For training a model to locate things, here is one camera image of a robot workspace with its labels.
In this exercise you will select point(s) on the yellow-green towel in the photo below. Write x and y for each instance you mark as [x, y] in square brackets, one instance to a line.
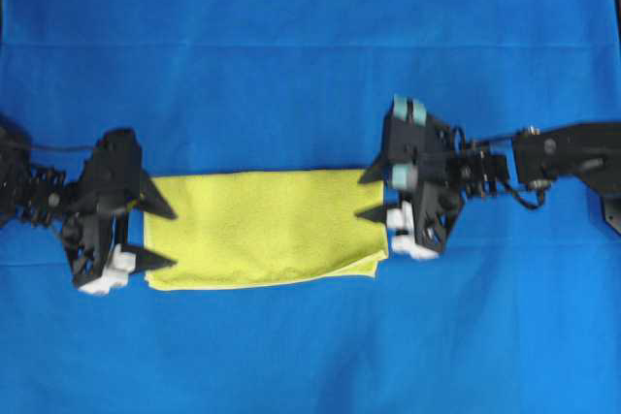
[260, 229]

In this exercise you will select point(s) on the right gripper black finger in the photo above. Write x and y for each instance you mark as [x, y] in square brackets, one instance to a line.
[379, 170]
[376, 214]

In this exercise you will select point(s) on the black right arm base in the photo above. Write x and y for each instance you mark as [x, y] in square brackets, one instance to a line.
[604, 214]

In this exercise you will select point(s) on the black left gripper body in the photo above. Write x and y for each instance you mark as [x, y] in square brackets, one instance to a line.
[95, 230]

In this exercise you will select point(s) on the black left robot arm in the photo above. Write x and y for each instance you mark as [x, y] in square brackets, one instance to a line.
[31, 193]

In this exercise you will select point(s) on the blue table cloth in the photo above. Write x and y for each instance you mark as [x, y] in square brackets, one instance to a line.
[521, 314]

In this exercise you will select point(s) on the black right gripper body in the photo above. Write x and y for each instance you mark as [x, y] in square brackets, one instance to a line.
[419, 161]

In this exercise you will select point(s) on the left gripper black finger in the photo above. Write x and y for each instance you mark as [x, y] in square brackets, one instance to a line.
[151, 200]
[142, 259]

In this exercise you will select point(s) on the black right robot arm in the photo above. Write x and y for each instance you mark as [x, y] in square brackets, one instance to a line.
[526, 163]

